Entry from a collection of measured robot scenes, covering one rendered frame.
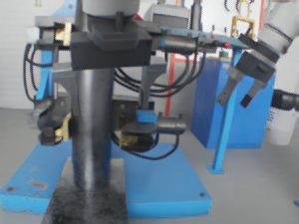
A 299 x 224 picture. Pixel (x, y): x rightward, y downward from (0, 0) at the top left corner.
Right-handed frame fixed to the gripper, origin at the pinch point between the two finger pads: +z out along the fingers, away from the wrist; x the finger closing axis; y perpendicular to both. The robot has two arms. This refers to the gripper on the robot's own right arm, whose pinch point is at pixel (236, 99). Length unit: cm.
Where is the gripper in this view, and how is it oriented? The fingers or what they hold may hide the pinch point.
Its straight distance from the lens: 62.1
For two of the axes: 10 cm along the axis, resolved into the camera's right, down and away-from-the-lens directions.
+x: 7.9, 0.3, 6.1
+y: 4.6, 6.3, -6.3
